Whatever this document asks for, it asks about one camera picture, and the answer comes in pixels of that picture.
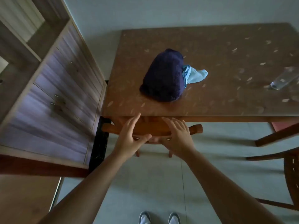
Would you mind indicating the person's right hand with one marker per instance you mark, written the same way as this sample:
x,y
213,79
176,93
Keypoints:
x,y
181,142

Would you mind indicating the dark blue knitted cloth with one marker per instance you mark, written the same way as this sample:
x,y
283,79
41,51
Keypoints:
x,y
163,76

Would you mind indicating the person's left thumb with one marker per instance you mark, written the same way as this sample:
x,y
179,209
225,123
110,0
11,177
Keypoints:
x,y
143,138

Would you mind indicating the brown wooden board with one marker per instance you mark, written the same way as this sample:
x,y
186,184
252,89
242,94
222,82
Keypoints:
x,y
25,200

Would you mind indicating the wooden table leg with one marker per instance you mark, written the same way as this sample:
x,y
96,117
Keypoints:
x,y
278,135

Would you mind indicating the person's shoe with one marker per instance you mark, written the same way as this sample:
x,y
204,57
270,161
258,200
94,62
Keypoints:
x,y
145,218
174,218

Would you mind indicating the person's left forearm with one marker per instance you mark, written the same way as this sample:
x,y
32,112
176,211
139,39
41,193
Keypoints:
x,y
86,191

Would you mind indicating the person's left shoe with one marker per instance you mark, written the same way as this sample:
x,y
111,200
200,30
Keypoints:
x,y
145,218

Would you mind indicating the person's right shoe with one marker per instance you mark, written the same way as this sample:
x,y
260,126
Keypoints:
x,y
174,218

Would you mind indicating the person's right thumb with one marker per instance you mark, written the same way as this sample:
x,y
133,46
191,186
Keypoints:
x,y
165,141

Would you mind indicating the wooden drawer cabinet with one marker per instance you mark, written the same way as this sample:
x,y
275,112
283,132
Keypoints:
x,y
53,90

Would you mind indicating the brown wooden chair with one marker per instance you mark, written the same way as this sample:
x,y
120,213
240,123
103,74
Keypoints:
x,y
154,129

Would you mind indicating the black stone slab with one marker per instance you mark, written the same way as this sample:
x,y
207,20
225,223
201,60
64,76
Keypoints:
x,y
100,146

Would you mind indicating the person's left hand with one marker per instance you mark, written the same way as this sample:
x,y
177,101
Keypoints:
x,y
126,142

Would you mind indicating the dark wooden chair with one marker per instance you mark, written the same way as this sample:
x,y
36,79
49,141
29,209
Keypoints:
x,y
292,174

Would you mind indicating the person's right forearm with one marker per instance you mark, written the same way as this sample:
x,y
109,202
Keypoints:
x,y
224,193

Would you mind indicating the light blue cloth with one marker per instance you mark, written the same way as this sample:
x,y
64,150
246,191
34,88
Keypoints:
x,y
193,74

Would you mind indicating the clear plastic bottle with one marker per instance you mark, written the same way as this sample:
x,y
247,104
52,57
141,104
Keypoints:
x,y
283,79

